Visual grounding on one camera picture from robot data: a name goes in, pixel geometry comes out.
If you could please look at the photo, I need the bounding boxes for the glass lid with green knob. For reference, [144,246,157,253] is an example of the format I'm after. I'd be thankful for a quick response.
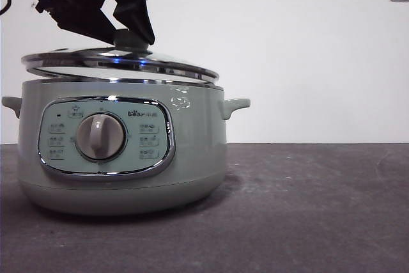
[21,29,220,84]

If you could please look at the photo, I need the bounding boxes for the pale green electric cooking pot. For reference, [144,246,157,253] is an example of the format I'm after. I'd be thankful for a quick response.
[1,76,252,217]

